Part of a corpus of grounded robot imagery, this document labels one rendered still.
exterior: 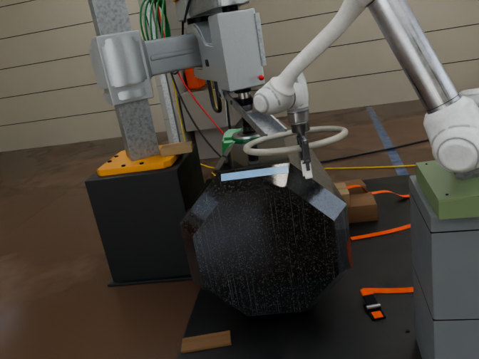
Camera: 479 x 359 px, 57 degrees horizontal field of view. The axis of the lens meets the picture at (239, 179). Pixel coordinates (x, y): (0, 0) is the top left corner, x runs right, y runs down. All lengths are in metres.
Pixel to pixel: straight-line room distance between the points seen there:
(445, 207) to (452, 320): 0.45
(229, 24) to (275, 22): 4.85
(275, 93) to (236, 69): 0.91
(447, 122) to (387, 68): 6.05
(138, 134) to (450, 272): 2.00
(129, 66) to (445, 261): 2.01
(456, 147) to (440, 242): 0.36
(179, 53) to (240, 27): 0.63
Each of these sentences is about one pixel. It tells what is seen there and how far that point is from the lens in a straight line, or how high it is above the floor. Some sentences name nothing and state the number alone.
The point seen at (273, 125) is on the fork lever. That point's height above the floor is 0.94.
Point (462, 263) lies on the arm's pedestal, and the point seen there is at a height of 0.62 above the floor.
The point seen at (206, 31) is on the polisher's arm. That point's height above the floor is 1.48.
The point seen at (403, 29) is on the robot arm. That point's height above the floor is 1.38.
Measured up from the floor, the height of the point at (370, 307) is 0.04.
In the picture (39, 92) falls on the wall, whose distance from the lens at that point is 8.95.
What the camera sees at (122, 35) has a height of 1.54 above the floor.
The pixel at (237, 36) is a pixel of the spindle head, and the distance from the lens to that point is 2.54.
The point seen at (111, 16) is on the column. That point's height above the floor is 1.65.
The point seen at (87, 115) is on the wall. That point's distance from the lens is 8.56.
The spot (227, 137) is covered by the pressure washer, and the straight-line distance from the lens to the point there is 4.20.
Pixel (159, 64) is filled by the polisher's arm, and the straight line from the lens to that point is 2.98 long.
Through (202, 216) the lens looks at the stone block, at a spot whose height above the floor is 0.65.
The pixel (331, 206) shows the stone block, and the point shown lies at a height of 0.62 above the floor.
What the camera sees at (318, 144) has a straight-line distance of 1.88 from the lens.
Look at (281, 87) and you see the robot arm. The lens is 1.66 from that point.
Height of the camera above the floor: 1.46
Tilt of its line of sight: 18 degrees down
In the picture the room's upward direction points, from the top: 10 degrees counter-clockwise
